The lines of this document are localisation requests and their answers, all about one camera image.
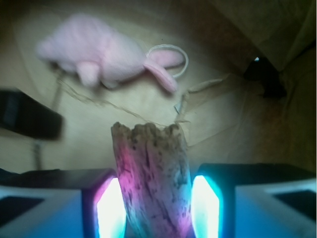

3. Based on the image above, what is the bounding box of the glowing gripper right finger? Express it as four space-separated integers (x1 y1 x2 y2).
191 163 317 238

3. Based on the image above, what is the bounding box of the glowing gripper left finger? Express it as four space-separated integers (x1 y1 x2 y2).
0 169 126 238

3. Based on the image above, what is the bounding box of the brown wood chip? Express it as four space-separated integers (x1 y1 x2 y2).
111 122 192 238

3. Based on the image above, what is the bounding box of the black wrapped block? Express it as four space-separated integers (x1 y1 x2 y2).
0 89 63 140

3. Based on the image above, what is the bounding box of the pink plush bunny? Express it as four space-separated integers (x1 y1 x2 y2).
36 14 189 93

